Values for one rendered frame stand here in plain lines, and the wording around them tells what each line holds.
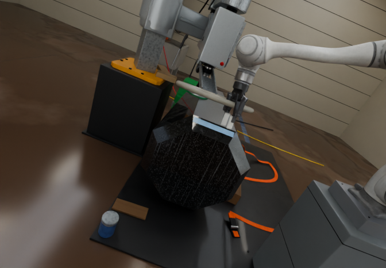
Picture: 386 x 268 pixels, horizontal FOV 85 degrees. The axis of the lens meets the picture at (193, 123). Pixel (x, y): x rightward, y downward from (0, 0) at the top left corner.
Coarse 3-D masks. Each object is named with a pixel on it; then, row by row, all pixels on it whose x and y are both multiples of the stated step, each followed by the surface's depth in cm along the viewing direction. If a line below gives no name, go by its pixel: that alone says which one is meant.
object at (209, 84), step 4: (196, 60) 200; (200, 64) 189; (200, 68) 181; (212, 68) 191; (200, 72) 173; (212, 72) 185; (200, 76) 165; (204, 76) 178; (212, 76) 179; (200, 80) 159; (204, 80) 171; (208, 80) 174; (212, 80) 174; (200, 84) 153; (204, 84) 164; (208, 84) 167; (212, 84) 169; (204, 88) 157; (208, 88) 160; (212, 88) 163; (216, 88) 154; (212, 92) 157; (216, 92) 148
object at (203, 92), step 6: (180, 84) 113; (186, 84) 110; (192, 90) 106; (198, 90) 105; (204, 90) 147; (204, 96) 104; (210, 96) 103; (216, 96) 103; (222, 102) 103; (228, 102) 104; (234, 102) 105; (246, 108) 110
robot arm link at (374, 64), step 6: (378, 42) 84; (384, 42) 83; (378, 48) 82; (384, 48) 81; (378, 54) 83; (384, 54) 80; (378, 60) 84; (384, 60) 80; (372, 66) 87; (378, 66) 86; (384, 66) 82
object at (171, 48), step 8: (168, 48) 428; (176, 48) 426; (184, 48) 468; (160, 56) 435; (168, 56) 434; (176, 56) 432; (184, 56) 534; (160, 64) 442; (168, 64) 440; (176, 64) 442; (176, 72) 556
